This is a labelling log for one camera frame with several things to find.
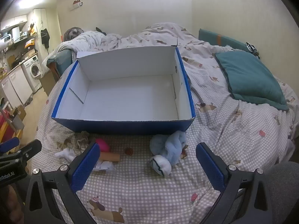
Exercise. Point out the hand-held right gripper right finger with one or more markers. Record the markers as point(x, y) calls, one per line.
point(210, 168)

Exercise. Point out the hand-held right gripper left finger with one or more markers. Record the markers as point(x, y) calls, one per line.
point(85, 168)

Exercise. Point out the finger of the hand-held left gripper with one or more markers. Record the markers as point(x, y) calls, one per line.
point(30, 148)
point(8, 144)

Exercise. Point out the clear plastic packet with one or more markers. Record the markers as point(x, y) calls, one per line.
point(105, 166)

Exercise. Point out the plain white sock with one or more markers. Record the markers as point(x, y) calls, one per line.
point(66, 155)

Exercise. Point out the beige lace-pattern sock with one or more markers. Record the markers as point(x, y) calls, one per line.
point(78, 141)

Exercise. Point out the tan sock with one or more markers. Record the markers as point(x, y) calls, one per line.
point(111, 156)

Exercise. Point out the light blue fluffy socks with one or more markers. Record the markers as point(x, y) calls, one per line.
point(170, 147)

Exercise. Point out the blue cardboard box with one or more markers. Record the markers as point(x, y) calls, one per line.
point(128, 91)

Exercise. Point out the red and yellow item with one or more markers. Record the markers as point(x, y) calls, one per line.
point(4, 123)

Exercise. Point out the small cardboard box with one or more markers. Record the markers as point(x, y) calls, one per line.
point(19, 113)

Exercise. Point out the white base cabinets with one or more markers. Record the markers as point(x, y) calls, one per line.
point(14, 86)

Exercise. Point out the checked dog print blanket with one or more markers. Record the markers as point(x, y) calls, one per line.
point(151, 191)

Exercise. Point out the brown cardboard box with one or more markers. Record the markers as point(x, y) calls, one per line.
point(46, 84)

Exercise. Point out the white washing machine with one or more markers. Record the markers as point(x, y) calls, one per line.
point(32, 72)

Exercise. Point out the person's grey right trouser leg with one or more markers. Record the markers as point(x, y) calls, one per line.
point(285, 191)

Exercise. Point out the teal sofa armrest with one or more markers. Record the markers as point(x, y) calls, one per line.
point(59, 59)

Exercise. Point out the teal pillow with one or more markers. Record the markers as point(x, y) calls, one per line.
point(250, 79)

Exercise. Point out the white paper towel roll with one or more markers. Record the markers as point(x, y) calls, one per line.
point(15, 33)

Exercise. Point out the black hanging bag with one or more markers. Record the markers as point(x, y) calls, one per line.
point(45, 37)

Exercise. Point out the grey white printed cushion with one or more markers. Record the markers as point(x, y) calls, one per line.
point(73, 33)

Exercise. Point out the black white patterned cloth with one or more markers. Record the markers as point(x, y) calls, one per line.
point(252, 49)

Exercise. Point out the teal cushion with orange stripe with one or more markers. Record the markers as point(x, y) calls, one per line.
point(210, 37)

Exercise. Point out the dark cloth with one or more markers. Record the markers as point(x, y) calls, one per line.
point(100, 30)

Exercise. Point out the white wall cabinet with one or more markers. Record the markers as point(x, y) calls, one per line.
point(14, 21)

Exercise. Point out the red white wall decoration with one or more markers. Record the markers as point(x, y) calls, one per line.
point(76, 4)

